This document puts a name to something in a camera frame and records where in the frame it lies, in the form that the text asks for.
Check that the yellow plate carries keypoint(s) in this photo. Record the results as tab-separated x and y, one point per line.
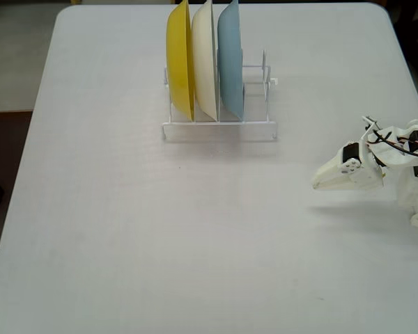
179	59

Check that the blue plate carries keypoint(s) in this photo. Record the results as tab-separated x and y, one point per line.
230	59

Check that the small wrist camera bracket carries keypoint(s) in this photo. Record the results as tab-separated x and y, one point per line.
369	123

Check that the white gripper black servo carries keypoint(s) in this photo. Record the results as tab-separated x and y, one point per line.
339	178

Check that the cream plate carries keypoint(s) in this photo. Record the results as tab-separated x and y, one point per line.
205	59

